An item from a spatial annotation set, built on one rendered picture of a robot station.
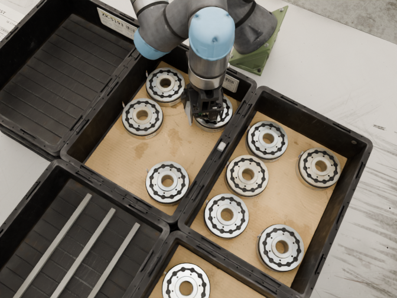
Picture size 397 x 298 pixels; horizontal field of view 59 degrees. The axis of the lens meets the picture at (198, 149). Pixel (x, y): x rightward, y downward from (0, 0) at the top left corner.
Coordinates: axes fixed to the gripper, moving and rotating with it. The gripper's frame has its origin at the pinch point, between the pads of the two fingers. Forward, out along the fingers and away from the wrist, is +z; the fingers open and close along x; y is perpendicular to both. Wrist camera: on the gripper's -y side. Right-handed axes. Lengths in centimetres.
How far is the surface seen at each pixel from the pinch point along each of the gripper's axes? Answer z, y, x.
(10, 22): 15, -46, -56
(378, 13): 85, -96, 127
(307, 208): 2.0, 27.8, 22.5
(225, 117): -0.9, 2.9, 6.0
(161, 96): -0.8, -4.8, -9.5
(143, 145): 2.1, 7.1, -15.2
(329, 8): 85, -103, 98
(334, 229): -8.0, 34.3, 23.1
